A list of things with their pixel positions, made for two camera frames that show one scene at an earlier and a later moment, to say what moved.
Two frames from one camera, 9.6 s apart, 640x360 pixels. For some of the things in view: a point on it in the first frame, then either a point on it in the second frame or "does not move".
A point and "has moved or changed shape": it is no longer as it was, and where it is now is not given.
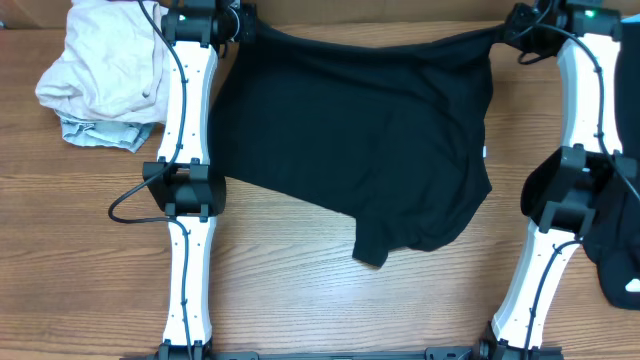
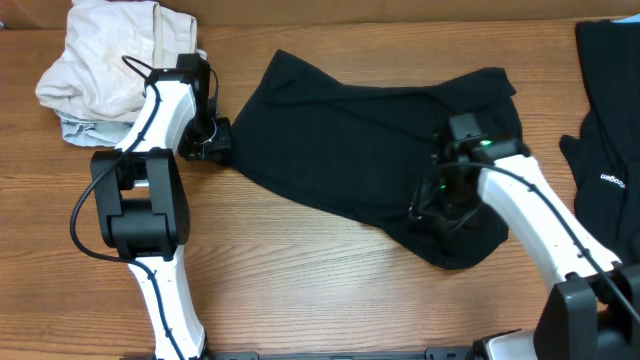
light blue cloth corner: x=633 y=19 does not move
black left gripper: x=248 y=31 to x=189 y=150
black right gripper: x=518 y=16 to x=423 y=202
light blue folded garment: x=126 y=136 does not move
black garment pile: x=612 y=242 does not move
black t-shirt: x=394 y=136 has moved or changed shape
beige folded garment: x=114 y=64 does not move
